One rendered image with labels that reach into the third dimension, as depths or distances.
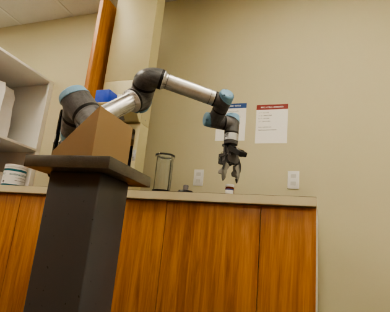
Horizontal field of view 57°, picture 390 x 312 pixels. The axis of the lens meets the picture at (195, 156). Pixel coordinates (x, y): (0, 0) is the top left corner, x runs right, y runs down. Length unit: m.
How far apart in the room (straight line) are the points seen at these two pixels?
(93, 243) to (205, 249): 0.62
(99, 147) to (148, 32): 1.40
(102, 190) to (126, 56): 1.46
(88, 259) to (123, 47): 1.70
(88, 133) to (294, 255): 0.95
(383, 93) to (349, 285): 1.17
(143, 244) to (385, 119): 1.61
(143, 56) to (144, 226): 1.18
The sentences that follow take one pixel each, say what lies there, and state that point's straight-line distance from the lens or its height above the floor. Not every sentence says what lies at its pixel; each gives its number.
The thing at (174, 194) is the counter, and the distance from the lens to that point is 1.70.
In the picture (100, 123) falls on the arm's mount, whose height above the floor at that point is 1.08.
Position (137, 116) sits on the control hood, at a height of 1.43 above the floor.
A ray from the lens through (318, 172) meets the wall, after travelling 2.34.
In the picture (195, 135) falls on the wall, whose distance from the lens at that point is 2.55.
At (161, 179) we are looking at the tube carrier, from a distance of 1.89.
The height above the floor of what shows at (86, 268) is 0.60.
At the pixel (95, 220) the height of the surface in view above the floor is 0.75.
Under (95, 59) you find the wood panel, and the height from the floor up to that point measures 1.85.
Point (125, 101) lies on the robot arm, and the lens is 1.71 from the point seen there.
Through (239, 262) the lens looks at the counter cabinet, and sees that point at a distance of 1.61.
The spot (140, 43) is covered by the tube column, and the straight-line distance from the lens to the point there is 2.53.
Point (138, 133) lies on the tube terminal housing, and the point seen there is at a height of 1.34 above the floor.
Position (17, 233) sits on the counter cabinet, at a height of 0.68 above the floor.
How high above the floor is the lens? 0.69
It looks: 14 degrees up
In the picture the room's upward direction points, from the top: 5 degrees clockwise
